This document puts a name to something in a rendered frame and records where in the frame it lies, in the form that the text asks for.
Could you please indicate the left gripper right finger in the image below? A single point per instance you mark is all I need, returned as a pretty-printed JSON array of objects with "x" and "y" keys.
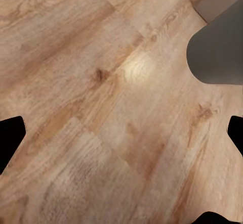
[{"x": 235, "y": 132}]

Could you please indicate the trash can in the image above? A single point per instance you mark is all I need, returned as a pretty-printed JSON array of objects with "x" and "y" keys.
[{"x": 215, "y": 53}]

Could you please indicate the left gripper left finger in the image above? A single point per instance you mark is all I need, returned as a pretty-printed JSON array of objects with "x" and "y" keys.
[{"x": 12, "y": 132}]

